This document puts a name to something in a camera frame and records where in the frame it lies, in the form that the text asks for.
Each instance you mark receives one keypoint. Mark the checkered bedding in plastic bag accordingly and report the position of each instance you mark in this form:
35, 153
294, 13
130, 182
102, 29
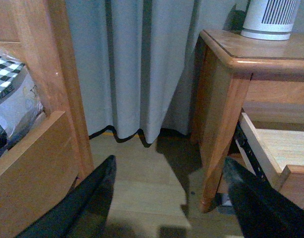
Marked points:
20, 104

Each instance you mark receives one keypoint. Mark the wooden nightstand drawer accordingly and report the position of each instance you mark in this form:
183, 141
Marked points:
280, 157

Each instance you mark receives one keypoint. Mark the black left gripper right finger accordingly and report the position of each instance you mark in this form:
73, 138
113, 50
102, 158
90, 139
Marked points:
261, 211

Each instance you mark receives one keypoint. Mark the wooden nightstand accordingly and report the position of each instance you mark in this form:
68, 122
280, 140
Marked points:
264, 79

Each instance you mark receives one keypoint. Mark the wooden bed frame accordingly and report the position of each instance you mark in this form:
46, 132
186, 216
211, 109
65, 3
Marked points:
54, 156

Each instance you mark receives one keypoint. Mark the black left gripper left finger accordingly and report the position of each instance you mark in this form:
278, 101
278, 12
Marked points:
83, 212

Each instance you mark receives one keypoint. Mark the white slatted air purifier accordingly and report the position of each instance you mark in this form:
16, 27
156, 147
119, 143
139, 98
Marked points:
270, 19

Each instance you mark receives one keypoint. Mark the grey-green curtain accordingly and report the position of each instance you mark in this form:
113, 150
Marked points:
138, 61

